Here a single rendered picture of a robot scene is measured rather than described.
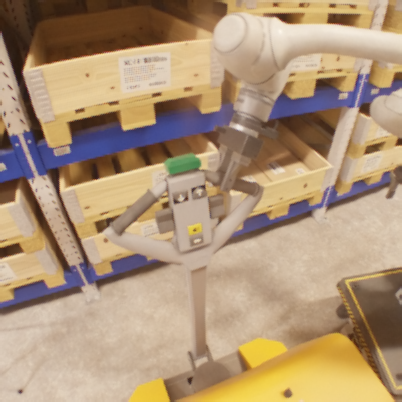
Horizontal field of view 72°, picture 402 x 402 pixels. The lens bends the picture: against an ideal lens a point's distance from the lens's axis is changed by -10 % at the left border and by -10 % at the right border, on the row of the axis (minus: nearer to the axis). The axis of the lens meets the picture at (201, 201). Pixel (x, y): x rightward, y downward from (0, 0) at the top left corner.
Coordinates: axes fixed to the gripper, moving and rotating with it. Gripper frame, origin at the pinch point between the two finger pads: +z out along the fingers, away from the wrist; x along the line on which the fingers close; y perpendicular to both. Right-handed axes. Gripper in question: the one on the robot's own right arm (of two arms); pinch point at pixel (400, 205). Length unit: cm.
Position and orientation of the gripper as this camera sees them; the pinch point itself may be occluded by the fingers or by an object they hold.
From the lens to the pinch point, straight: 126.4
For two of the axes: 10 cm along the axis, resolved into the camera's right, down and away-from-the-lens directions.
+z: 0.1, 7.4, 6.7
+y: 9.9, -0.8, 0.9
